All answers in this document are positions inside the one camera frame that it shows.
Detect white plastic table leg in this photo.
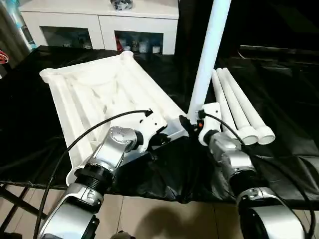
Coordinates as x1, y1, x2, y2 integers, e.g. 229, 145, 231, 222
216, 67, 260, 146
187, 0, 230, 125
221, 67, 276, 145
211, 69, 239, 139

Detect white plastic table top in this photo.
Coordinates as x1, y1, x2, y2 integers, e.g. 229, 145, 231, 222
39, 51, 190, 186

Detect black horizontal bar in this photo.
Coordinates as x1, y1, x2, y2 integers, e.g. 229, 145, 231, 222
238, 45, 319, 58

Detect dark furniture with brass label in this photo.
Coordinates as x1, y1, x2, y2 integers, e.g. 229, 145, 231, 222
178, 0, 319, 49

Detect white glass-door cabinet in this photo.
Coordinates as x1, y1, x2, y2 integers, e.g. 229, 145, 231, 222
19, 0, 180, 55

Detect dark patterned bundle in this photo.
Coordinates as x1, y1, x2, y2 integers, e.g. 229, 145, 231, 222
110, 0, 135, 10

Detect black plastic mat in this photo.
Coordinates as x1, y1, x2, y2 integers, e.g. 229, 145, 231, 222
0, 44, 319, 209

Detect red orange clothes hangers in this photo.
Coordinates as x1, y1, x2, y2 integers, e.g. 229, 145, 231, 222
0, 49, 10, 66

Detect grey curtain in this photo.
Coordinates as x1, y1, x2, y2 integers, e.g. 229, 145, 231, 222
0, 0, 32, 68

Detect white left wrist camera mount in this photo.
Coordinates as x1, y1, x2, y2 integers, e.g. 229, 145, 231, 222
138, 109, 168, 153

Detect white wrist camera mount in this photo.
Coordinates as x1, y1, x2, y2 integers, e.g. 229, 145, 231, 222
138, 109, 168, 153
198, 102, 222, 147

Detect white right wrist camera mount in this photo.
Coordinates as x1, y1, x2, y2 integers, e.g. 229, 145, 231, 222
198, 102, 222, 147

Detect black folding table frame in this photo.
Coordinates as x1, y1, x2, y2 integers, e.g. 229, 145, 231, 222
0, 184, 48, 235

